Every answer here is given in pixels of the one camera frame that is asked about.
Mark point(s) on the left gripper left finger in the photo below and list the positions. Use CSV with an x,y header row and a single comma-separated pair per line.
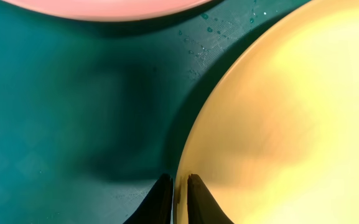
x,y
156,208

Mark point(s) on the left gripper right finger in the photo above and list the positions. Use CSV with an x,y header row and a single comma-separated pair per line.
x,y
201,205

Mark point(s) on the yellow plate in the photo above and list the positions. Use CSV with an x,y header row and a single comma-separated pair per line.
x,y
277,140

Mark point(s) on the white plate with stain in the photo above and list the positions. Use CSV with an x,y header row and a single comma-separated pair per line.
x,y
108,10

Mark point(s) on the teal plastic tray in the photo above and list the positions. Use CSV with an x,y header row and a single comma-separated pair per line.
x,y
92,113

